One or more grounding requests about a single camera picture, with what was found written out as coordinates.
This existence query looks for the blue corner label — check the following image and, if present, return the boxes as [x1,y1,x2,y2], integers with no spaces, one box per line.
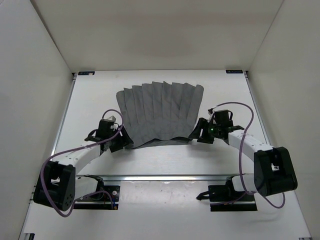
[77,71,95,76]
[225,69,244,74]

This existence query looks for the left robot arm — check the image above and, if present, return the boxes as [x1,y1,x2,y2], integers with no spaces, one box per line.
[33,117,134,217]

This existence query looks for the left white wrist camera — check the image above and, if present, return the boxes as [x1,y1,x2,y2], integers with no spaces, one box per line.
[105,115,119,131]

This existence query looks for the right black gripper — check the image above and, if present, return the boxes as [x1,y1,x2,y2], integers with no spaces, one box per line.
[188,118,221,144]

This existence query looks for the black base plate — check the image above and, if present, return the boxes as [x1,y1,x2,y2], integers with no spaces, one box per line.
[74,181,121,211]
[196,177,258,212]

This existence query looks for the right blue corner label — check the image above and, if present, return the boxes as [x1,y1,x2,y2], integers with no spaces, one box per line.
[225,69,244,74]

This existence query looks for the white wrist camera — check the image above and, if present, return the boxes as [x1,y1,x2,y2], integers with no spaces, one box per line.
[207,106,217,122]
[105,115,119,131]

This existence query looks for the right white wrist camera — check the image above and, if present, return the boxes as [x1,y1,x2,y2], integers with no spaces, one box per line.
[207,106,217,122]

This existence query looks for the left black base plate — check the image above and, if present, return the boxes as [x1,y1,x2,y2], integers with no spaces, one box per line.
[74,181,121,211]

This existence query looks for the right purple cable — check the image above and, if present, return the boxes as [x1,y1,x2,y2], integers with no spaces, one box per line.
[212,101,286,209]

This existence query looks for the purple cable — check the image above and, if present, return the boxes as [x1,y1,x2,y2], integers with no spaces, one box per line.
[212,101,286,209]
[41,109,125,218]

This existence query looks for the left blue corner label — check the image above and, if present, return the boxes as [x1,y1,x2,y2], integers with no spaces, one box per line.
[77,71,95,76]

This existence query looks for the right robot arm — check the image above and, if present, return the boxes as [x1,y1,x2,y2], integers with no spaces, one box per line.
[189,110,298,200]

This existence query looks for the grey pleated skirt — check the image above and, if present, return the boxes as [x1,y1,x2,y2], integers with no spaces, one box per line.
[116,81,204,149]

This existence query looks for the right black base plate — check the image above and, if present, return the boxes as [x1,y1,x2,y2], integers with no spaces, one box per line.
[196,177,258,212]

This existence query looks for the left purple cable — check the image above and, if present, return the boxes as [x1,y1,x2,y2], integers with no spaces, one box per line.
[41,109,125,218]

